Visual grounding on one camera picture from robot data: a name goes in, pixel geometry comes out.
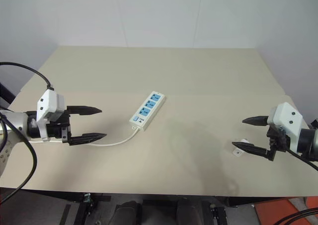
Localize dark rounded shape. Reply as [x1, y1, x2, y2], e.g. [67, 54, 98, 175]
[114, 200, 144, 225]

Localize white power cable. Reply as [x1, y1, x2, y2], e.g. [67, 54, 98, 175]
[27, 126, 140, 147]

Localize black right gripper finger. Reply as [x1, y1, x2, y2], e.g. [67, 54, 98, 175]
[241, 115, 269, 127]
[231, 141, 270, 159]

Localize black floor cables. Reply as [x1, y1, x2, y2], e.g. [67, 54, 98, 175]
[280, 205, 318, 225]

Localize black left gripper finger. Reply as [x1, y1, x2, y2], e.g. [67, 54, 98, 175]
[66, 105, 103, 117]
[68, 133, 107, 147]

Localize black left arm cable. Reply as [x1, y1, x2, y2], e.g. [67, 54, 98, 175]
[0, 112, 38, 205]

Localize white power strip blue sockets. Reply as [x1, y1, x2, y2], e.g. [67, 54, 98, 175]
[128, 90, 166, 131]

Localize orange floor mat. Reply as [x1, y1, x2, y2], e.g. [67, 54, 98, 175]
[254, 197, 318, 225]

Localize black metal frame clamp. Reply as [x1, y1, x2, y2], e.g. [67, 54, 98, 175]
[79, 192, 112, 225]

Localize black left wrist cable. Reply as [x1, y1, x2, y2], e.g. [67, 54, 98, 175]
[0, 62, 55, 91]

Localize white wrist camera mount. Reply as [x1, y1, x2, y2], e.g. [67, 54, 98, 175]
[266, 101, 304, 151]
[36, 89, 67, 142]

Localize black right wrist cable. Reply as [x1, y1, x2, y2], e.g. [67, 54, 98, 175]
[283, 145, 318, 171]

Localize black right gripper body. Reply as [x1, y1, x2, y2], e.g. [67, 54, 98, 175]
[265, 124, 291, 162]

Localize white plug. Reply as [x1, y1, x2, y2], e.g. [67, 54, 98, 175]
[233, 138, 252, 158]

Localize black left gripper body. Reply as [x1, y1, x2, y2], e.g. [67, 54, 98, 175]
[46, 110, 73, 146]

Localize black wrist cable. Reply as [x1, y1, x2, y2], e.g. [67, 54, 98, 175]
[0, 62, 55, 91]
[283, 145, 318, 171]

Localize black diagonal bar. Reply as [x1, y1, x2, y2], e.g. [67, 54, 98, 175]
[0, 82, 18, 106]

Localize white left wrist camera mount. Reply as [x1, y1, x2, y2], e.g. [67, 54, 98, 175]
[36, 89, 67, 142]

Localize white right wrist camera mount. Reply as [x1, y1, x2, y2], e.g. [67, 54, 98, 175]
[266, 101, 304, 151]

